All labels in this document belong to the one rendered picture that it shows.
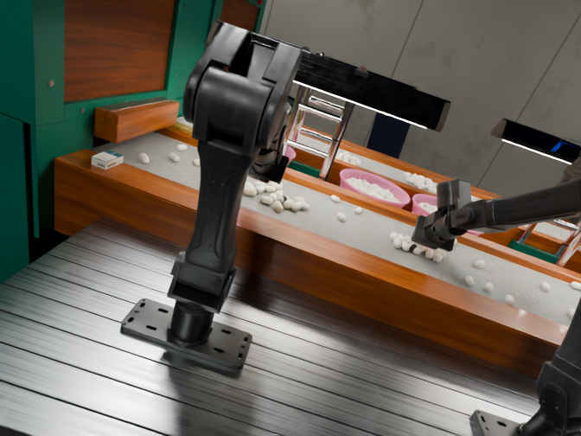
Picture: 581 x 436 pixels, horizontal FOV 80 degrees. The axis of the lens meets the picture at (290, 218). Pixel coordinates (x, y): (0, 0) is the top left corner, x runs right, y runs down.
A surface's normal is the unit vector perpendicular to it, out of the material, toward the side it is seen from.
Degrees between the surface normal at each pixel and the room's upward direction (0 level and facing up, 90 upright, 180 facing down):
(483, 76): 90
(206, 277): 102
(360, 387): 0
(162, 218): 90
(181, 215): 90
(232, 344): 0
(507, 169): 90
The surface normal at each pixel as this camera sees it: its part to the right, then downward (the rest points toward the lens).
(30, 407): 0.29, -0.85
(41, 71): 0.94, 0.35
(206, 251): -0.18, 0.58
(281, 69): 0.18, -0.47
